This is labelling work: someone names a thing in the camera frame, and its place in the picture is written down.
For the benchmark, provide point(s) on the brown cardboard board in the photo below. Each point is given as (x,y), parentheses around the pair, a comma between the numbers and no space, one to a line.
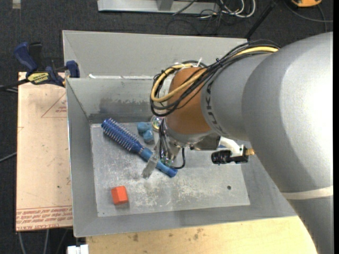
(42,147)

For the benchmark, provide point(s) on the grey metal bin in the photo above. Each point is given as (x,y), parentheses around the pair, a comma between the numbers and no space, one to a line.
(119,54)

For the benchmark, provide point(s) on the red-orange block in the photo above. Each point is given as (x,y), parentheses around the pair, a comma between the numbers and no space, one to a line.
(119,195)

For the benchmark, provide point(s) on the black cylinder on white bracket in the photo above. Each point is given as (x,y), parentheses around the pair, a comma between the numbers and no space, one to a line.
(225,157)

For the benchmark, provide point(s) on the teal lumpy toy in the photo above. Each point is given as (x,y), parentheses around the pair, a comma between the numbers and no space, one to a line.
(146,132)

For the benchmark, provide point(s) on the clear glass ball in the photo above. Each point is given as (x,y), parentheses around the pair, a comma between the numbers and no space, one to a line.
(155,122)

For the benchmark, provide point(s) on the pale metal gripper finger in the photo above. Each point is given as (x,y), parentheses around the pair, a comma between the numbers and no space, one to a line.
(150,167)

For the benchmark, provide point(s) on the blue hairbrush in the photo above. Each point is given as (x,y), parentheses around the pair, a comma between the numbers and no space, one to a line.
(124,137)

